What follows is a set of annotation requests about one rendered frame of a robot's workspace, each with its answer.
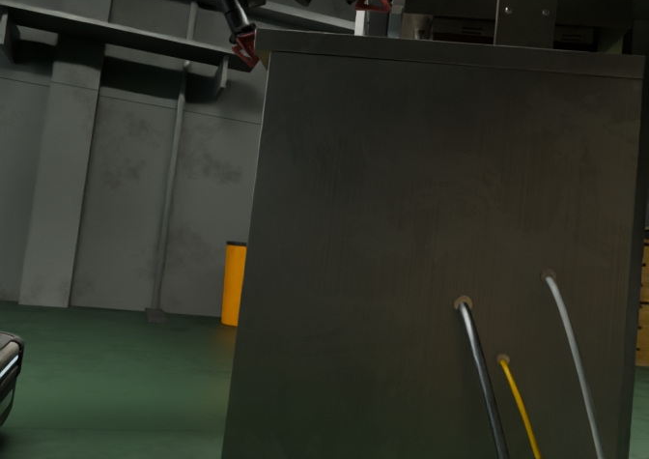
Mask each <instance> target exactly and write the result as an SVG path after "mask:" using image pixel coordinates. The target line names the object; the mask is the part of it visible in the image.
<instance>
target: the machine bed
mask: <svg viewBox="0 0 649 459"><path fill-rule="evenodd" d="M254 50H255V51H256V53H257V55H258V57H259V58H260V60H261V62H262V63H263V65H264V67H265V69H266V70H267V71H268V62H269V55H270V52H271V51H279V52H292V53H304V54H317V55H329V56H342V57H355V58H368V59H381V60H393V61H406V62H418V63H431V64H443V65H456V66H469V67H481V68H494V69H506V70H519V71H532V72H557V73H569V74H582V75H595V76H607V77H620V78H632V79H643V78H644V71H645V56H638V55H625V54H611V53H599V52H585V51H572V50H558V49H544V48H532V47H518V46H505V45H491V44H479V43H452V42H439V41H426V40H413V39H399V38H386V37H373V36H359V35H346V34H332V33H320V32H306V31H293V30H279V29H267V28H257V29H256V35H255V42H254Z"/></svg>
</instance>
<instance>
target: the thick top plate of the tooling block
mask: <svg viewBox="0 0 649 459"><path fill-rule="evenodd" d="M633 2H634V0H557V5H556V17H555V26H564V27H578V28H592V29H594V33H593V42H594V43H597V44H598V50H597V52H599V53H606V52H607V51H608V50H609V49H610V48H611V47H612V46H613V45H614V44H616V43H617V42H618V41H619V40H620V39H621V38H622V37H623V36H624V35H625V34H626V33H627V32H628V31H629V30H630V29H631V27H632V14H633ZM496 5H497V0H405V7H404V17H403V28H402V39H413V36H414V31H415V30H424V31H425V32H426V34H425V40H426V41H428V40H429V37H430V33H431V28H432V23H433V18H434V17H437V18H452V19H465V20H480V21H493V22H495V16H496Z"/></svg>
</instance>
